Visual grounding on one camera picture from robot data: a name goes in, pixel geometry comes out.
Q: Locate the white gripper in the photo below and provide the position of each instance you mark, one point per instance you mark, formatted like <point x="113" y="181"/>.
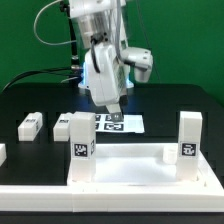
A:
<point x="106" y="86"/>

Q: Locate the white desk top tray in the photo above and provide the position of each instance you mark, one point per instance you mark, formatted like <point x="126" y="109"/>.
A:
<point x="140" y="164"/>

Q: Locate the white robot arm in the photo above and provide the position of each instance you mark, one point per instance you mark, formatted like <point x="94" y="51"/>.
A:
<point x="101" y="28"/>

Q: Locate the white marker tag plate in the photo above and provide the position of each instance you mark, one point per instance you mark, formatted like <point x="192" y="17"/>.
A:
<point x="130" y="124"/>

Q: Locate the white block at left edge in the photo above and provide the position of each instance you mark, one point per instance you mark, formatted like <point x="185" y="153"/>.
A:
<point x="3" y="154"/>

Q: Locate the white L-shaped corner fence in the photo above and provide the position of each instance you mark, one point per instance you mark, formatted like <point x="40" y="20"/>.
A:
<point x="105" y="197"/>

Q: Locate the black camera stand pole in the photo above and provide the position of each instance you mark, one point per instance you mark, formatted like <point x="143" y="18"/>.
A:
<point x="75" y="76"/>

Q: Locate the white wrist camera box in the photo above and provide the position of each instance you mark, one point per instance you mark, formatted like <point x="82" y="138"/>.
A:
<point x="141" y="60"/>

